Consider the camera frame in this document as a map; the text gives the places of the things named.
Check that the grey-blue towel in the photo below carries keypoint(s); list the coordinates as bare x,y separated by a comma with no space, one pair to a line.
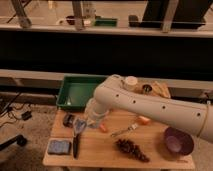
79,125

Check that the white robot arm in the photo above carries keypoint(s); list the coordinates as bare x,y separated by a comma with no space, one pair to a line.
193,118

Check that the green plastic tray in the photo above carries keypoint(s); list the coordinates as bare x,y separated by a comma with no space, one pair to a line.
75,91

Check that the small metal cup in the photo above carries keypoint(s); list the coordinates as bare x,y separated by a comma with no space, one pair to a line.
146,88

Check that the orange carrot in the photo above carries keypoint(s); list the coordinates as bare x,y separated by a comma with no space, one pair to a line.
103,128

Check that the metal fork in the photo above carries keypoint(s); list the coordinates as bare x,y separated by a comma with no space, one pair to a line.
131,127

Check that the yellow apple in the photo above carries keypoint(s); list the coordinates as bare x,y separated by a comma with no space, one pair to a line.
143,120

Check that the small black brush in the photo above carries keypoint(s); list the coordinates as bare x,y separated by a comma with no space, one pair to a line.
68,120

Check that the brown pine cone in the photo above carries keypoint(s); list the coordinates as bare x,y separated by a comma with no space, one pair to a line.
127,146

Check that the blue sponge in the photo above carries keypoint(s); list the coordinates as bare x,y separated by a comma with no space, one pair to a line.
59,147

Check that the black power adapter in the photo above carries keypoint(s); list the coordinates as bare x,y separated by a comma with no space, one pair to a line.
26,115

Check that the purple bowl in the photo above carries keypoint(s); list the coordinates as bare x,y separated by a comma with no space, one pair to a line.
178,142

